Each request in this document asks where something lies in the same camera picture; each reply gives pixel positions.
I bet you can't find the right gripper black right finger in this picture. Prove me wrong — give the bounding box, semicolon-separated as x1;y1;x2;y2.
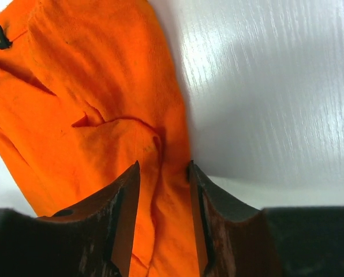
188;162;344;276

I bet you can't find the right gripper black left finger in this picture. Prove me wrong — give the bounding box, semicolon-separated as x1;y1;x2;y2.
0;163;140;276

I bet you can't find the orange t shirt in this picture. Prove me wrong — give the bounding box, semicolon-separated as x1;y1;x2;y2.
0;1;199;276

